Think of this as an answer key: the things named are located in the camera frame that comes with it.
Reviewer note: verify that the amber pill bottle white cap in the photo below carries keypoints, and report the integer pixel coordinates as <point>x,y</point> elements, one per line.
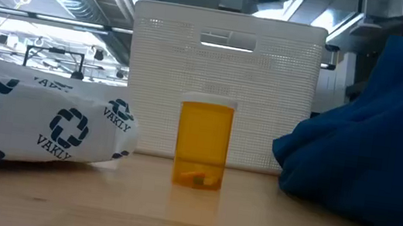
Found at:
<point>203,136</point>

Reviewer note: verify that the white perforated plastic basket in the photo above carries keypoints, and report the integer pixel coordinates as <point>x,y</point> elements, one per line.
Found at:
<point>273,99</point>

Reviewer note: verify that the silver ventilation duct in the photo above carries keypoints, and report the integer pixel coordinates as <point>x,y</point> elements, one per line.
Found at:
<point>95,1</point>

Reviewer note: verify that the white Vakly printed pouch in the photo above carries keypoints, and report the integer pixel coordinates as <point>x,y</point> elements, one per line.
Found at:
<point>21,120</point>

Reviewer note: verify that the black metal frame stand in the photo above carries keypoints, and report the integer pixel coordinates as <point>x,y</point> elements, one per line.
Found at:
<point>55,51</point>

